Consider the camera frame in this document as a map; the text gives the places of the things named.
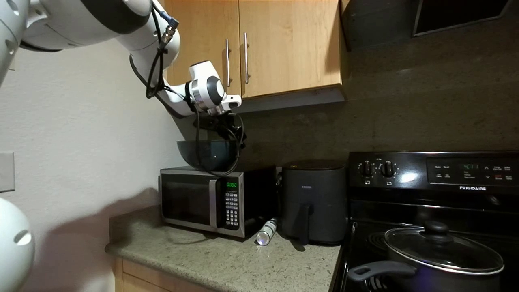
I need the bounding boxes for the black range hood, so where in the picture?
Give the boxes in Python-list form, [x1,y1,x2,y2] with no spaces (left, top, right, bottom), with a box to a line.
[341,0,515,50]

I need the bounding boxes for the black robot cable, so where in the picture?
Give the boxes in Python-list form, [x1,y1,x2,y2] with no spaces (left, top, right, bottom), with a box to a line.
[144,5,247,177]

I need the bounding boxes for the small clear bottle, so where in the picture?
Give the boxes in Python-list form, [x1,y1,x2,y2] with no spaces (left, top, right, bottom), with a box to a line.
[254,217,277,247]

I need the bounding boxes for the wooden base cabinet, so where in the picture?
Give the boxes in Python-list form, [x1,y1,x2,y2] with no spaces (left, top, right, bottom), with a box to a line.
[111,258,215,292]

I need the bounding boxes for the white wall switch plate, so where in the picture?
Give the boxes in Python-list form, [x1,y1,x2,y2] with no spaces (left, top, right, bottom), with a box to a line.
[0,152,14,191]

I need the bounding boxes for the stainless steel microwave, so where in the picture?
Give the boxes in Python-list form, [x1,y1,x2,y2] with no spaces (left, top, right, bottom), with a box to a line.
[158,167,277,240]

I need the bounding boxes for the pot with glass lid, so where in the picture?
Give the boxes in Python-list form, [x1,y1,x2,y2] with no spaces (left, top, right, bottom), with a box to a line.
[346,221,504,292]

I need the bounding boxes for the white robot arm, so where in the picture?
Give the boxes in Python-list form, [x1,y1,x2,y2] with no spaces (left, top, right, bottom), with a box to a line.
[0,0,244,143]

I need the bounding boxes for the black air fryer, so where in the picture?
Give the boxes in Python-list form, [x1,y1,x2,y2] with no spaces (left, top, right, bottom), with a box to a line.
[278,164,346,245]

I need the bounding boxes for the wooden upper cabinets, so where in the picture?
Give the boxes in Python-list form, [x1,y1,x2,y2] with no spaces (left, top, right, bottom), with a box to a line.
[163,0,343,112]

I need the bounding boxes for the black electric stove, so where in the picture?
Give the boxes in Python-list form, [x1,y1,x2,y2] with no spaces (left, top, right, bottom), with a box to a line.
[330,151,519,292]

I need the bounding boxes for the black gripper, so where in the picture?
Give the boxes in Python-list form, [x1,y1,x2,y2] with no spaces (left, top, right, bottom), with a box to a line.
[208,112,244,141]

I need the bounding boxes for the large blue bowl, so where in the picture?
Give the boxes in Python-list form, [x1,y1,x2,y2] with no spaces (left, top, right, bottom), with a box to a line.
[176,139,236,170]

